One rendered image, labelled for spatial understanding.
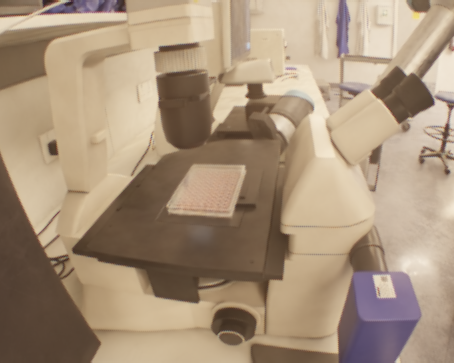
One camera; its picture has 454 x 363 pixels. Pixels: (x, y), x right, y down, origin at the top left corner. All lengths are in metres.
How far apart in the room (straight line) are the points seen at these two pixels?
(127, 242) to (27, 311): 0.18
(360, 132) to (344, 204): 0.08
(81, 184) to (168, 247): 0.21
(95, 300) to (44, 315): 0.30
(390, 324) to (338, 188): 0.15
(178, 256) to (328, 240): 0.17
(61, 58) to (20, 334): 0.34
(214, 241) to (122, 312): 0.23
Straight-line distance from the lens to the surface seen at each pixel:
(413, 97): 0.37
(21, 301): 0.24
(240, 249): 0.35
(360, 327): 0.29
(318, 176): 0.32
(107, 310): 0.54
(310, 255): 0.38
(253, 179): 0.47
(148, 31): 0.36
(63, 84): 0.46
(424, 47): 0.77
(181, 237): 0.38
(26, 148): 0.90
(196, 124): 0.39
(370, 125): 0.36
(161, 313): 0.50
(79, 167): 0.50
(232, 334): 0.44
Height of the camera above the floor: 1.18
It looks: 28 degrees down
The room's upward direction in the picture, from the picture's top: 4 degrees counter-clockwise
